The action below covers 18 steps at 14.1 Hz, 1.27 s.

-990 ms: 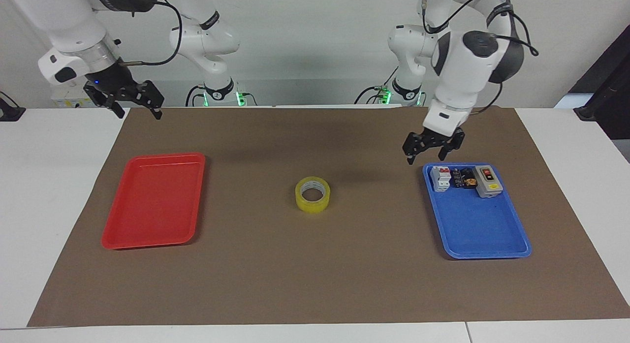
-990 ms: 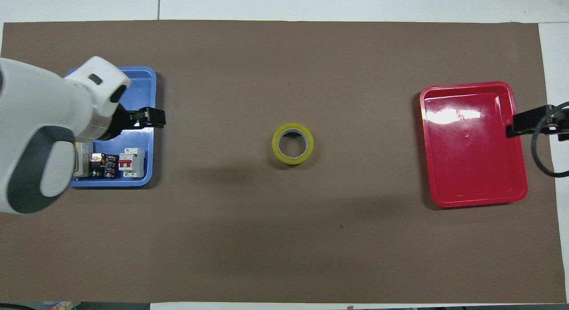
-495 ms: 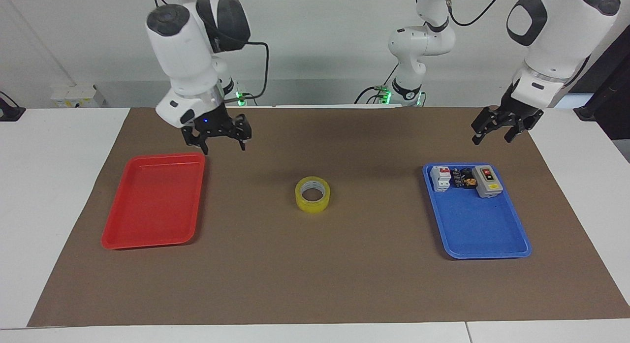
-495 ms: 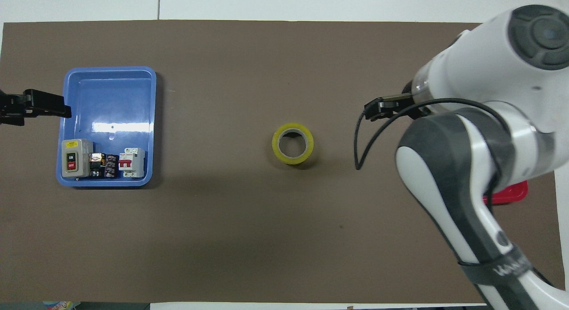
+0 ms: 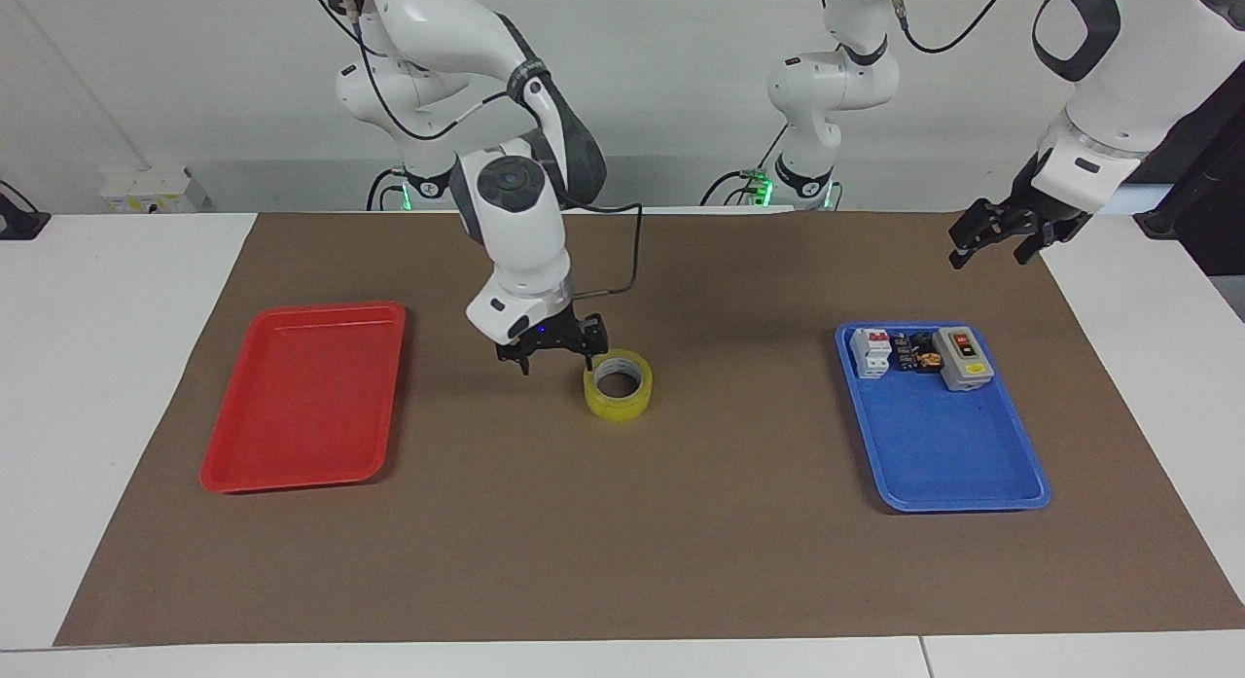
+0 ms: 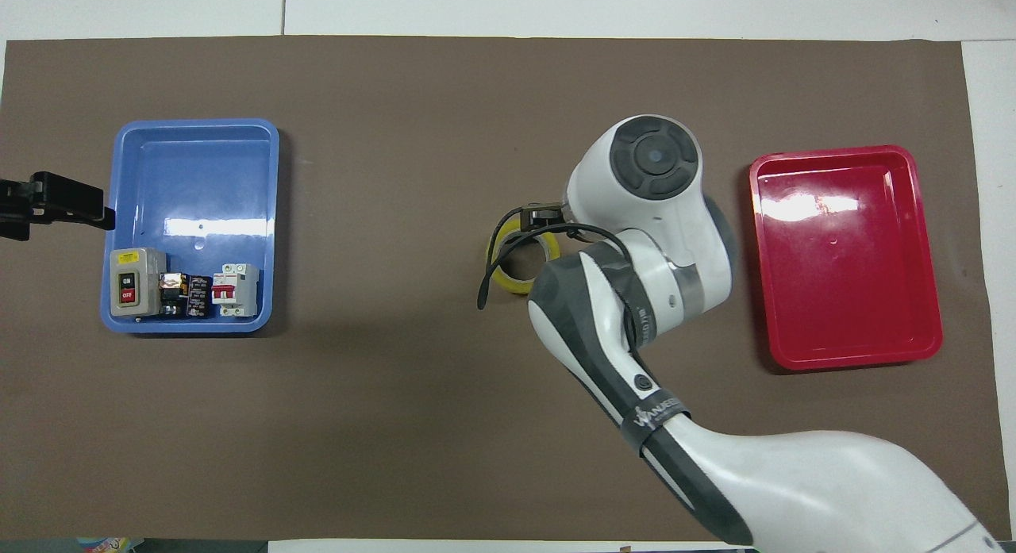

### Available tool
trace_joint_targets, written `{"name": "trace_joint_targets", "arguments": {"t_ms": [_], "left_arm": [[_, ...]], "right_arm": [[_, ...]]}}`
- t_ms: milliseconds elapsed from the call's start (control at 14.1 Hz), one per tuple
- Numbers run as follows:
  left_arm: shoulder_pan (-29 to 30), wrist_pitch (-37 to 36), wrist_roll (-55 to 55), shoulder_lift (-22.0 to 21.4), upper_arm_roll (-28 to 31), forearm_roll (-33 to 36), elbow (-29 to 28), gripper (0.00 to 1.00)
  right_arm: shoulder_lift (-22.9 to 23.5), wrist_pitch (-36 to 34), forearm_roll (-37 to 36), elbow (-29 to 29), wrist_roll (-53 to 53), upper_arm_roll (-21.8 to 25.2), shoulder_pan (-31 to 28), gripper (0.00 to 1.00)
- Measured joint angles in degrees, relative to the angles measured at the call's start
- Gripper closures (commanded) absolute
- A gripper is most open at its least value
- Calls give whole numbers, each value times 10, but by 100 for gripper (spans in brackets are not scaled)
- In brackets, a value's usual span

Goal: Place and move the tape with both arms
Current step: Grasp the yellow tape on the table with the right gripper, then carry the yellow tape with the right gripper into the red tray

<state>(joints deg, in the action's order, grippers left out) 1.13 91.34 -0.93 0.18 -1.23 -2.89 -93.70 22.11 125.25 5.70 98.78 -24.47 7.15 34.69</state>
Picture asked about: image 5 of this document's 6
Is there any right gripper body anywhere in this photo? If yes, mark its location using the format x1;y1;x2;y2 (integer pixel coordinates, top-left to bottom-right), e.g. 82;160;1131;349
498;310;588;361

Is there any yellow tape roll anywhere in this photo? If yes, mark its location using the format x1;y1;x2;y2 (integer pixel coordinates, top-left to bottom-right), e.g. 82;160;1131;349
583;348;655;423

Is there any blue plastic tray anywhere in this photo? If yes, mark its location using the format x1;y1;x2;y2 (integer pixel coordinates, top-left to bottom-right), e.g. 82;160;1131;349
835;320;1053;515

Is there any grey switch box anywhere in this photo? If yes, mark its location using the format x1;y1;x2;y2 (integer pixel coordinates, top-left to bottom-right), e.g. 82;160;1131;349
931;326;995;393

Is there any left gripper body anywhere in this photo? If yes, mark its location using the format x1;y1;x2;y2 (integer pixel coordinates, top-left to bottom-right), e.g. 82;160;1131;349
1010;153;1093;243

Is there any black cable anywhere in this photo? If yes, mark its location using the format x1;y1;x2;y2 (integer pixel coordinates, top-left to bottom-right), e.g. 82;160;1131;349
366;166;406;213
699;124;791;208
887;0;1018;55
562;202;644;301

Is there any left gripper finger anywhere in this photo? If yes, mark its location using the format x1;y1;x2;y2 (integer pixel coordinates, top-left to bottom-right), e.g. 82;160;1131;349
1014;219;1063;267
947;198;1024;270

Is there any white circuit breaker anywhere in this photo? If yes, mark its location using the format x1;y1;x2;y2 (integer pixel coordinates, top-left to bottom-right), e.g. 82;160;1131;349
849;327;894;380

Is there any white power strip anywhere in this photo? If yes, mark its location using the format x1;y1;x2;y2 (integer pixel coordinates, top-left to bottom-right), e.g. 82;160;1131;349
98;166;211;215

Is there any red plastic tray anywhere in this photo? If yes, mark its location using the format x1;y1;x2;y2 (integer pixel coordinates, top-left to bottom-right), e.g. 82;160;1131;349
199;302;408;494

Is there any black electronic module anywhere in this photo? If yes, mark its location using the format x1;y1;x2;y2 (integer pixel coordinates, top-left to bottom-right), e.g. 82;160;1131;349
891;332;945;374

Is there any black stand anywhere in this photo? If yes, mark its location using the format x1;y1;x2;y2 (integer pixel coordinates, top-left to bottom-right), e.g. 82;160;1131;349
0;179;53;242
1131;63;1245;277

